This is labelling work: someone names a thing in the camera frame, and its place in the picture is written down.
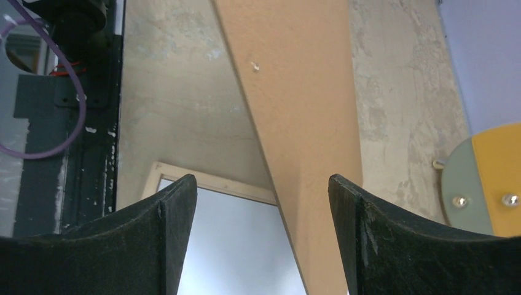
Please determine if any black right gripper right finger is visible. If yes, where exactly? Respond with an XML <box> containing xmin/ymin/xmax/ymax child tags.
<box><xmin>328</xmin><ymin>174</ymin><xmax>520</xmax><ymax>294</ymax></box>

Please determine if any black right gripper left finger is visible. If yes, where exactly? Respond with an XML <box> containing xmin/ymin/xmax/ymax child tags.
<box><xmin>1</xmin><ymin>175</ymin><xmax>197</xmax><ymax>294</ymax></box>

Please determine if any wooden picture frame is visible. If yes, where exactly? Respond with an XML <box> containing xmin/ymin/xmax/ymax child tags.
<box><xmin>141</xmin><ymin>162</ymin><xmax>277</xmax><ymax>206</ymax></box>

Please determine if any brown cardboard backing board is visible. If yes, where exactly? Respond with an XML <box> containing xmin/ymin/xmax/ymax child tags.
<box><xmin>213</xmin><ymin>1</ymin><xmax>362</xmax><ymax>294</ymax></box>

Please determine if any glossy printed photo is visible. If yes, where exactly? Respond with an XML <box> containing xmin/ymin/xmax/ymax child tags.
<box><xmin>178</xmin><ymin>188</ymin><xmax>306</xmax><ymax>295</ymax></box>

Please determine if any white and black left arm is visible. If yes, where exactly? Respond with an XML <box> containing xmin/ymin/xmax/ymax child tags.
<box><xmin>22</xmin><ymin>0</ymin><xmax>111</xmax><ymax>62</ymax></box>

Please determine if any small colourful drawer cabinet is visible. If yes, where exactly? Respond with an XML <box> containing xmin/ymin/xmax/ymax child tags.
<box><xmin>433</xmin><ymin>123</ymin><xmax>520</xmax><ymax>237</ymax></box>

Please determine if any black and aluminium base rail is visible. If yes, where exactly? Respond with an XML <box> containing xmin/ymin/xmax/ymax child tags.
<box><xmin>1</xmin><ymin>1</ymin><xmax>125</xmax><ymax>237</ymax></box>

